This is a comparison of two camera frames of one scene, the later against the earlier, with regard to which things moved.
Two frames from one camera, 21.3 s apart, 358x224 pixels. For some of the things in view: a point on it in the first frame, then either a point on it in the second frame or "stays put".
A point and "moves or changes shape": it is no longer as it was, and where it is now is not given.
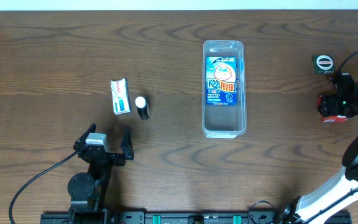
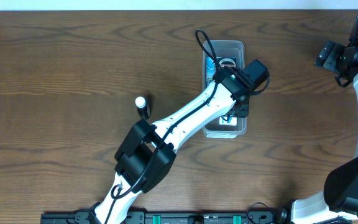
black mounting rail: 186,217 stays put
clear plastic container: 224,99 stays put
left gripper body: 105,156 → 239,112
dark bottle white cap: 143,107 stays put
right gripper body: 327,106 → 327,57
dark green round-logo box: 323,64 moves or changes shape
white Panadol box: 120,96 → 233,121
